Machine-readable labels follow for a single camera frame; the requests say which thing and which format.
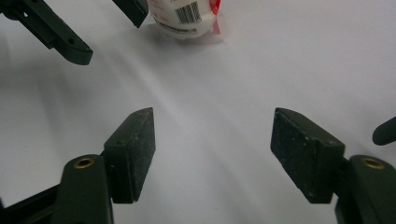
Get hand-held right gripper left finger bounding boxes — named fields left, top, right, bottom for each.
left=103, top=106, right=156, bottom=204

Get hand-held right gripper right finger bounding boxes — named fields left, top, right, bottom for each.
left=270, top=106, right=346, bottom=204

